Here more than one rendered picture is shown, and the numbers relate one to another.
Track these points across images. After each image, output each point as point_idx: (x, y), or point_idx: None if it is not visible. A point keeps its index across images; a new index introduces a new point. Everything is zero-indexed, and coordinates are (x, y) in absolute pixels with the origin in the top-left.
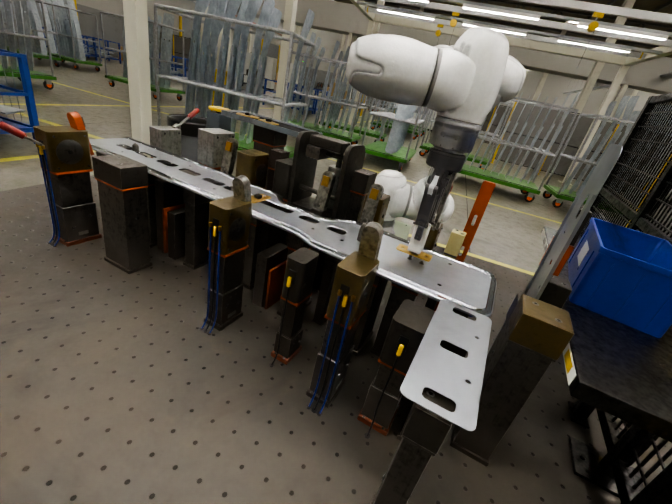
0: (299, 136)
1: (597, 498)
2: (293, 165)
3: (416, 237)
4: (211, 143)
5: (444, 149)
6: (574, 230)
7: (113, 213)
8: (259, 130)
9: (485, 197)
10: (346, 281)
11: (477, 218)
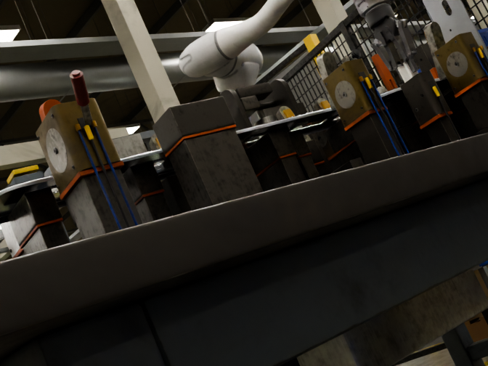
0: (232, 91)
1: None
2: (246, 121)
3: (415, 67)
4: (141, 147)
5: (383, 3)
6: (464, 7)
7: (231, 173)
8: None
9: (383, 64)
10: (469, 40)
11: (392, 81)
